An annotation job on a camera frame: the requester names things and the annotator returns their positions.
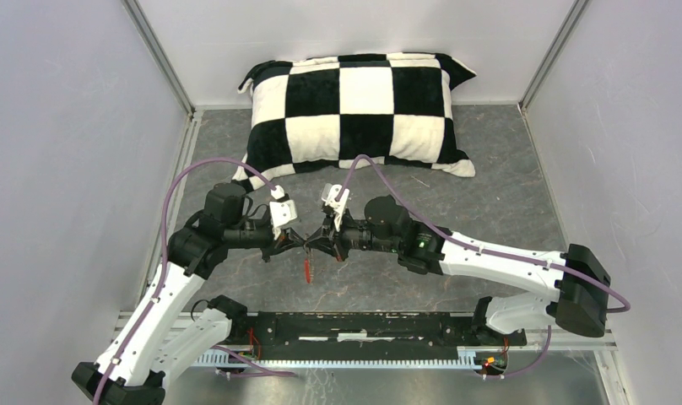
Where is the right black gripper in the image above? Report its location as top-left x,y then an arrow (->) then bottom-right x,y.
305,206 -> 400,263

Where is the metal keyring with red handle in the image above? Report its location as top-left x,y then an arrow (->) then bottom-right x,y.
303,244 -> 313,284

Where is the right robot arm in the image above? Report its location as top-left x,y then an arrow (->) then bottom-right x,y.
306,196 -> 611,344

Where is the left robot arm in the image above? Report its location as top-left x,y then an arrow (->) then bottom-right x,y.
72,183 -> 300,404

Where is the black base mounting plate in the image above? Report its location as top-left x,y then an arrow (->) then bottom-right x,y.
222,312 -> 528,360

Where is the black white checkered pillow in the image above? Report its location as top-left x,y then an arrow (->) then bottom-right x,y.
232,52 -> 475,191

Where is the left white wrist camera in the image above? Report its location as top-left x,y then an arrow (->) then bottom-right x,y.
268,186 -> 298,240

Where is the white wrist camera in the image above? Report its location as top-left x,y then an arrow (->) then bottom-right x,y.
268,186 -> 298,240
321,183 -> 349,231

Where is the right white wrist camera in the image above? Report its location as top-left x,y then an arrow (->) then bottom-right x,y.
321,183 -> 349,231

